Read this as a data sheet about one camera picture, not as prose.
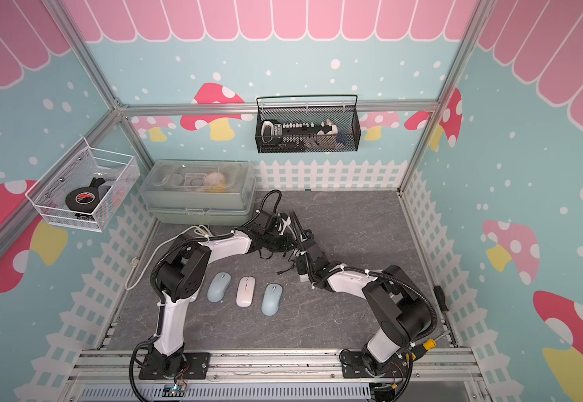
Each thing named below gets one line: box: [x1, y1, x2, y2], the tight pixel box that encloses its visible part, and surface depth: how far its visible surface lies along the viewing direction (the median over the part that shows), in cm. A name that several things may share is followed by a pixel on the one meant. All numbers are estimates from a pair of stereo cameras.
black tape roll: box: [65, 186, 100, 214], surface depth 71 cm
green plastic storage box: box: [139, 159, 257, 227], surface depth 101 cm
